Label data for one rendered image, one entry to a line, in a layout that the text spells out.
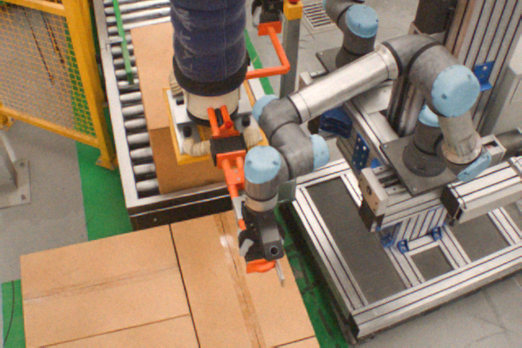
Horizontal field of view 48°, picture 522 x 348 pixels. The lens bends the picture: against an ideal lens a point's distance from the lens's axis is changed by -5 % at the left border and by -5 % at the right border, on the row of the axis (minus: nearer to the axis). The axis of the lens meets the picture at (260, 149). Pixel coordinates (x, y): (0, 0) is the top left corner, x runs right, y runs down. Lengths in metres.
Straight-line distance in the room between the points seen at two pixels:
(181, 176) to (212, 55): 0.81
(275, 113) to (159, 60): 1.12
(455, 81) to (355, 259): 1.47
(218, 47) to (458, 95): 0.66
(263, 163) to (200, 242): 1.12
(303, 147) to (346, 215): 1.55
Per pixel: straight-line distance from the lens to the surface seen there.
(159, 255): 2.33
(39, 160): 3.47
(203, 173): 2.40
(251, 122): 1.97
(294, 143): 1.33
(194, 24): 1.63
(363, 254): 2.75
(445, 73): 1.42
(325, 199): 2.89
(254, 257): 1.51
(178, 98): 2.02
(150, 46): 2.51
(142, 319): 2.21
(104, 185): 3.26
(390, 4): 4.47
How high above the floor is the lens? 2.53
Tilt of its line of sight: 49 degrees down
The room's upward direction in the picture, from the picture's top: 2 degrees clockwise
